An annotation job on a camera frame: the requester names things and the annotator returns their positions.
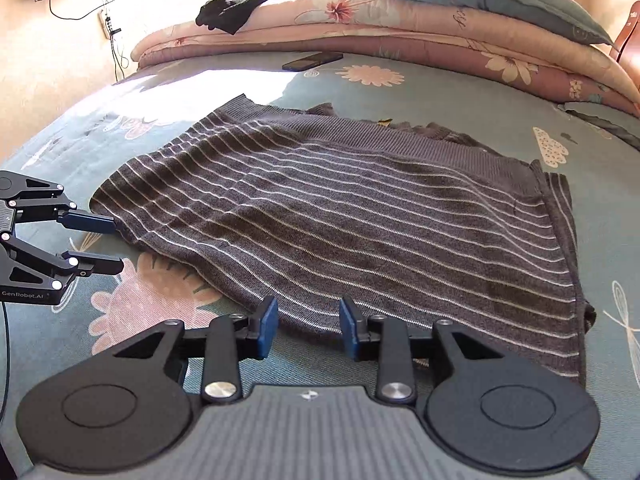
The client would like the black smartphone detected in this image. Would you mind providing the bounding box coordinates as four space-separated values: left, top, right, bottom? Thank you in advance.
282 51 345 72

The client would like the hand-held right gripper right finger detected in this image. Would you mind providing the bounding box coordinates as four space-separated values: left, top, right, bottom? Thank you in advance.
339 297 501 406

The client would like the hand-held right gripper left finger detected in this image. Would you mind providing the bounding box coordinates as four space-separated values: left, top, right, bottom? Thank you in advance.
114 295 280 405

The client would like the grey striped knit sweater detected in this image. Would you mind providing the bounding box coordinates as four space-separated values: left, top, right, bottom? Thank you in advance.
89 92 598 388

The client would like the black garment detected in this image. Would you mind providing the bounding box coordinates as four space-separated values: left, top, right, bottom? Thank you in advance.
195 0 313 36

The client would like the grey-green pillow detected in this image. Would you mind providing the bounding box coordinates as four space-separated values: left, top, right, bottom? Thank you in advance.
557 101 640 151

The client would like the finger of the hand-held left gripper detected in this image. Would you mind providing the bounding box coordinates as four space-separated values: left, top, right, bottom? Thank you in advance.
0 232 125 293
0 170 117 235

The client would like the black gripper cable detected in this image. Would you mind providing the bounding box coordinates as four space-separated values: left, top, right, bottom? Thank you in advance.
0 305 11 421

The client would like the wooden headboard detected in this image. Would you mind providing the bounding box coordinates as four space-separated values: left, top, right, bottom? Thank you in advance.
611 1 640 66

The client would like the teal printed bed sheet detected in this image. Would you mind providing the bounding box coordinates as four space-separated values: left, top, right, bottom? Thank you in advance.
0 50 640 480

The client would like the pink floral quilt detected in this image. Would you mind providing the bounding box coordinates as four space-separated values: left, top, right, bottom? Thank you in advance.
131 0 640 121

